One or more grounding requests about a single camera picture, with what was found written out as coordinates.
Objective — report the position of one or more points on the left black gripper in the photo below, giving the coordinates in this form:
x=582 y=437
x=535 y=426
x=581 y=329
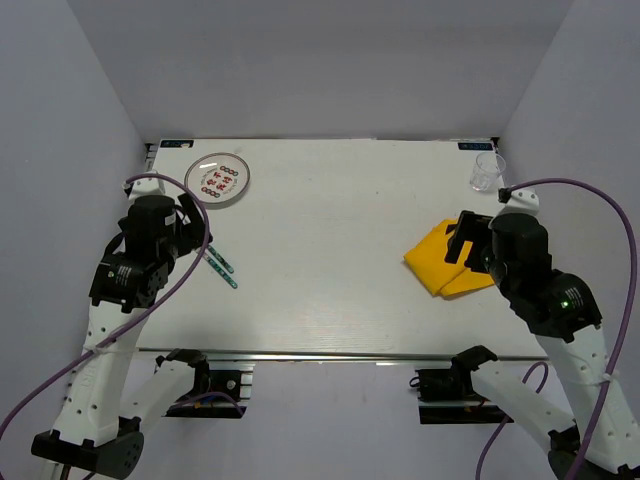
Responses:
x=196 y=226

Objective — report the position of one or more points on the right black corner label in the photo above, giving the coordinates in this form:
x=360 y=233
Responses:
x=475 y=146

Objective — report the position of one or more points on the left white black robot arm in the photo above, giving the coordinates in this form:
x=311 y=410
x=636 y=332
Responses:
x=92 y=431

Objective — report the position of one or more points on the black corner label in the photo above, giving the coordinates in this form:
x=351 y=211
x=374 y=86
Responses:
x=475 y=146
x=174 y=143

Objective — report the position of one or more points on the fork with green patterned handle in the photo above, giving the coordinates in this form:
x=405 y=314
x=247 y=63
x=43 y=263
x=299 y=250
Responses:
x=220 y=259

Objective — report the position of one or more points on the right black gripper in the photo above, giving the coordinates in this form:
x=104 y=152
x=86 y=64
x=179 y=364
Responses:
x=470 y=227

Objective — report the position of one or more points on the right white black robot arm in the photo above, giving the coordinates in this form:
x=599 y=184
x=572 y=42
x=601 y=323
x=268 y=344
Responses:
x=599 y=437

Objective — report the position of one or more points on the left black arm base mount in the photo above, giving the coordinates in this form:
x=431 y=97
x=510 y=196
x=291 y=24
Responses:
x=225 y=394

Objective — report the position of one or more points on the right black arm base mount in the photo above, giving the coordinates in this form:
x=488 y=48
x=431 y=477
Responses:
x=442 y=400

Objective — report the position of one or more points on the knife with green patterned handle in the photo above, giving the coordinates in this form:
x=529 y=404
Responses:
x=221 y=271

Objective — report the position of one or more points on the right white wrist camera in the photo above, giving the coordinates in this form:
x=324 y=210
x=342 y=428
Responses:
x=524 y=200

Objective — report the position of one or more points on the white plate with red characters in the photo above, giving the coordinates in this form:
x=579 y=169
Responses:
x=218 y=179

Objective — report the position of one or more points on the clear drinking glass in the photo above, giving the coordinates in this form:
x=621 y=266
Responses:
x=488 y=169

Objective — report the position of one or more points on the left black corner label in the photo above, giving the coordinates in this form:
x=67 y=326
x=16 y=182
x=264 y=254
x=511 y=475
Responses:
x=174 y=143

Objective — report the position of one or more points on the yellow printed cloth napkin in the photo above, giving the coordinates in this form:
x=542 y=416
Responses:
x=427 y=262

